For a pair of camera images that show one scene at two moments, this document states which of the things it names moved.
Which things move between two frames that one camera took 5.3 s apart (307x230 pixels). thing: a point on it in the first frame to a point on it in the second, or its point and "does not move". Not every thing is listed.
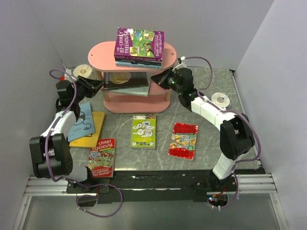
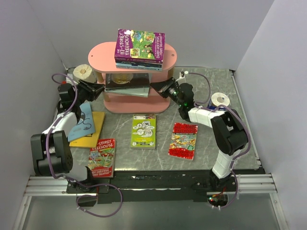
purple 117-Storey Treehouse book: (139, 44) does not move
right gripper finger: (162, 78) to (162, 87)
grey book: (143, 91) does not move
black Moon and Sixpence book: (112, 80) does not move
